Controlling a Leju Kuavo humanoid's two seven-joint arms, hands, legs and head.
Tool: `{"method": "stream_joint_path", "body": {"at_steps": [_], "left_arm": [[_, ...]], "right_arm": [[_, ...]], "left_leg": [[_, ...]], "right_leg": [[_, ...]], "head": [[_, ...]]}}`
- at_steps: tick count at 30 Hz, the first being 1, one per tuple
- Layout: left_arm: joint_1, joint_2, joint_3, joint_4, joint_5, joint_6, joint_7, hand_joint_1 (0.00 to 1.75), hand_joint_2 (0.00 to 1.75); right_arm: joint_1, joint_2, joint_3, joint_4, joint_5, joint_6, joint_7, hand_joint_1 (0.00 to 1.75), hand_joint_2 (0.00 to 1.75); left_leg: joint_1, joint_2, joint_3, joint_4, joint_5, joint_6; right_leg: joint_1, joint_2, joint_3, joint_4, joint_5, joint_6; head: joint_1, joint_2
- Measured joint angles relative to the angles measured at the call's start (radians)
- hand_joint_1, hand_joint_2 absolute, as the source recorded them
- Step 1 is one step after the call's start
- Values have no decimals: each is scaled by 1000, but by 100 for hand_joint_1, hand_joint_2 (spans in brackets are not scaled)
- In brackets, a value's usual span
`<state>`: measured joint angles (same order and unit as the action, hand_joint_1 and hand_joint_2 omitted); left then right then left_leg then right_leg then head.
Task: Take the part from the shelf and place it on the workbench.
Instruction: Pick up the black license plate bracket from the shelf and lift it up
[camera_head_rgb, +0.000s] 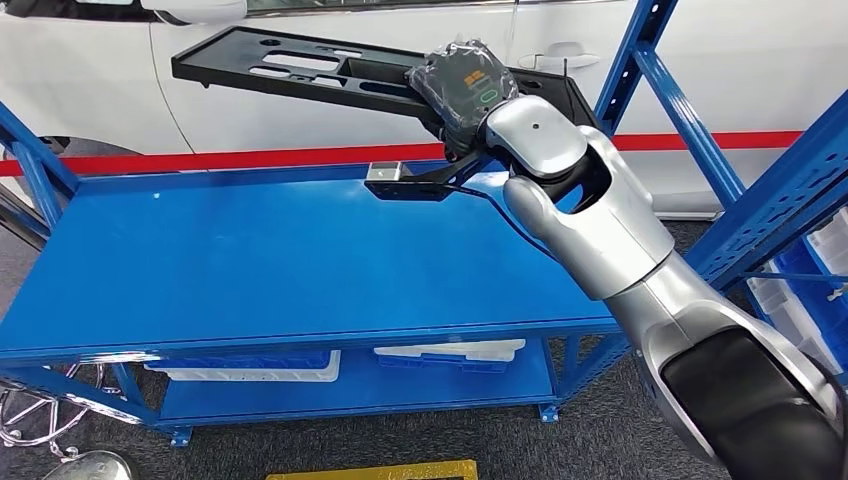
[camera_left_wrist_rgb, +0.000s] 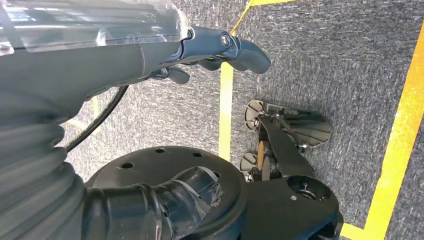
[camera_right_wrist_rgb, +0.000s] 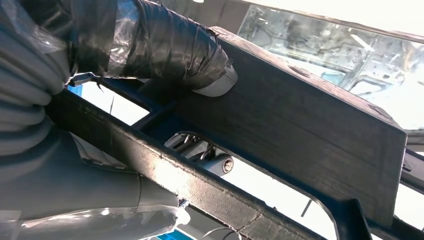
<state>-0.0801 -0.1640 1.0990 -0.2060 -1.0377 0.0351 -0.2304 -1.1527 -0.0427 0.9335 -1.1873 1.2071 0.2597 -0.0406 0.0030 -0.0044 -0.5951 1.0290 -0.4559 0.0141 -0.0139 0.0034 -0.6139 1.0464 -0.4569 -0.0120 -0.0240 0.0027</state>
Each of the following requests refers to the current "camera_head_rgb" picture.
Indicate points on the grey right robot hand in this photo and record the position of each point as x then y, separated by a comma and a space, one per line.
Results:
464, 86

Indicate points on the blue metal shelf rack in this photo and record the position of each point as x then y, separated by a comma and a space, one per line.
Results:
265, 265

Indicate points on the black plastic plate frame part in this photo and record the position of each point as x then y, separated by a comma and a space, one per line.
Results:
218, 63

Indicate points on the yellow floor tape square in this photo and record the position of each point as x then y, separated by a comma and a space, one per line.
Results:
371, 470

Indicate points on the blue metal rack on casters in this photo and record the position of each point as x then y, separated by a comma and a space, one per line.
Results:
795, 242

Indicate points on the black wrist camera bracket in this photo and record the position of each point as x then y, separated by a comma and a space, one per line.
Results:
411, 191

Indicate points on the red barrier belt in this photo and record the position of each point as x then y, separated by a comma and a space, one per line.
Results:
199, 160

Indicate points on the white car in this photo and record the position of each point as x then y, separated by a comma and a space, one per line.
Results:
331, 126

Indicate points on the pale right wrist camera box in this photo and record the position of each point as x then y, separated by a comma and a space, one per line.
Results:
384, 171

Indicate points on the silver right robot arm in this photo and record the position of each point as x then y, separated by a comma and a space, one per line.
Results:
616, 232

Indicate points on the chrome stanchion with disc base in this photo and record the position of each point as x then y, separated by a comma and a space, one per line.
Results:
89, 467

